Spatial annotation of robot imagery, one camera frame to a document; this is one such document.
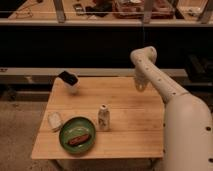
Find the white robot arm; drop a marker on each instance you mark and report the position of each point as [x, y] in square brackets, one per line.
[188, 123]

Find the white patterned bottle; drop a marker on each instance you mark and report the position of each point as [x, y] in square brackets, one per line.
[104, 118]

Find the wooden table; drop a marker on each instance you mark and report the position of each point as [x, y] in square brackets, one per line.
[136, 118]

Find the green plate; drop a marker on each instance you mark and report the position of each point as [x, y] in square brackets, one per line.
[75, 127]

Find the red sausage on plate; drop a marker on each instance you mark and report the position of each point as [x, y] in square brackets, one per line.
[78, 140]

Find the white sponge block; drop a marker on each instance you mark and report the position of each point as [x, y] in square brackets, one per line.
[55, 121]

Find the red tray on shelf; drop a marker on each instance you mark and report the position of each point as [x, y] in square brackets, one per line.
[161, 9]

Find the black box at right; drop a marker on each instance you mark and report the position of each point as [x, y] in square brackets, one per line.
[199, 69]

